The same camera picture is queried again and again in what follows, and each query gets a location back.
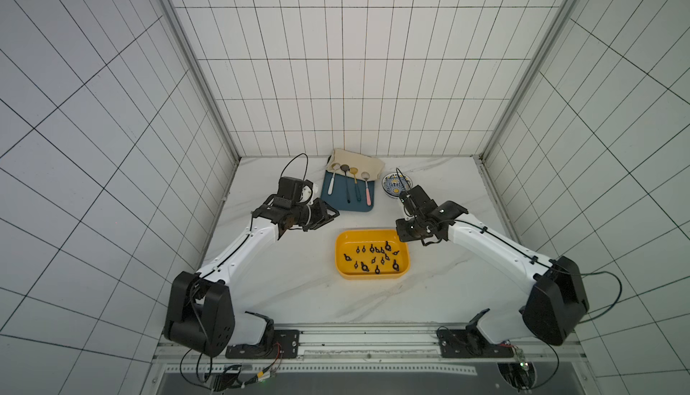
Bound beige cloth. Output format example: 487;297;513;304
325;149;385;180

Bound aluminium rail frame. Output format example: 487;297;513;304
142;323;600;394

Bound pink handled spoon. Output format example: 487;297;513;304
361;171;372;206

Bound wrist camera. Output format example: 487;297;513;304
278;177;314;204
399;185;438;217

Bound white handled spoon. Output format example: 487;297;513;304
327;163;341;196

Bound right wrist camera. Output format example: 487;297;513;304
399;185;438;217

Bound black handled spoon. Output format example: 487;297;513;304
340;164;351;204

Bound yellow plastic storage box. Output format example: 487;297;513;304
334;229;411;280

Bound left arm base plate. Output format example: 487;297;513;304
226;312;301;360

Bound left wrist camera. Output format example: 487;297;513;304
278;177;314;204

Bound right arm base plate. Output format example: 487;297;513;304
436;309;514;359

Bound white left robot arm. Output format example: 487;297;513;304
163;198;340;357

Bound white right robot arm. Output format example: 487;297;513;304
395;209;589;346

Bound dark teal tray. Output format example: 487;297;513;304
320;171;376;213

